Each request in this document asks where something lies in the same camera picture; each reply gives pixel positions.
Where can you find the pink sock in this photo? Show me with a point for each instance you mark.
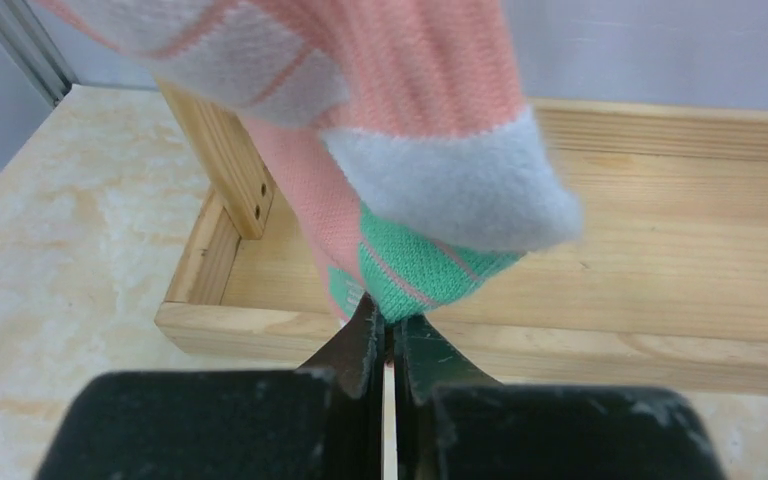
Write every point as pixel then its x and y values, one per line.
pixel 397 131

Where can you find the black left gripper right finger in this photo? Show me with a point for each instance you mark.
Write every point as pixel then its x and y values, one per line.
pixel 454 421

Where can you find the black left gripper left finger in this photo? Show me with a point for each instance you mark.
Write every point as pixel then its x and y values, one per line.
pixel 321 420

